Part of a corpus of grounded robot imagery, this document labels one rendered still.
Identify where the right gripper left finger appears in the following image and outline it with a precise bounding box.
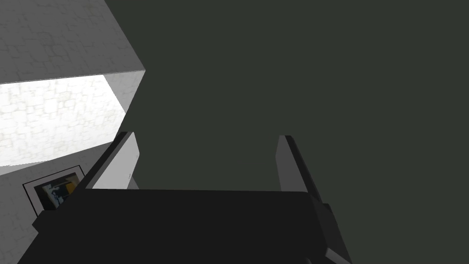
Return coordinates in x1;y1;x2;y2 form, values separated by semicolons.
71;131;140;198

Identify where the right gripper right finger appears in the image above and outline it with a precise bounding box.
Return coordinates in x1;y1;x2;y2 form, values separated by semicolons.
275;135;323;203

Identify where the black framed wall picture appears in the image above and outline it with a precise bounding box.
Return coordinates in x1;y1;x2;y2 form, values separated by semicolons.
22;165;86;217

